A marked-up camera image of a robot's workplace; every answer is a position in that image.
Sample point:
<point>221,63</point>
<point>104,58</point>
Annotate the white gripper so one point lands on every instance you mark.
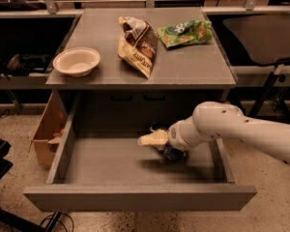
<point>174,136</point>

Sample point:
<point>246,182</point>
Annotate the blue chip bag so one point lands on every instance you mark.
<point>168,152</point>

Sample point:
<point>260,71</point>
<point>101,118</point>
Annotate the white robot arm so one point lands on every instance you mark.
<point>211,120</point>

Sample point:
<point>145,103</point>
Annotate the grey open top drawer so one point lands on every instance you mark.
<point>99,166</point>

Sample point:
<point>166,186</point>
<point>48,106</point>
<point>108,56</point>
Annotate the brown chip bag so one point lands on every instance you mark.
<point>138,45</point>

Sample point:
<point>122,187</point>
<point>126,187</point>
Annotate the green chip bag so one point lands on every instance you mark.
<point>186,33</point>

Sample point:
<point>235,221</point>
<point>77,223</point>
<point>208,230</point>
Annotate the cardboard box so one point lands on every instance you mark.
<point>50,127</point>

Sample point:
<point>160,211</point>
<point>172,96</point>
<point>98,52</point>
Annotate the white bowl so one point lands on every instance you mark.
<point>76,62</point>

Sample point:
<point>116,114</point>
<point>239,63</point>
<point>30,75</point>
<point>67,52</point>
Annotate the black headphones on shelf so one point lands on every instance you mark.
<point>24,64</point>

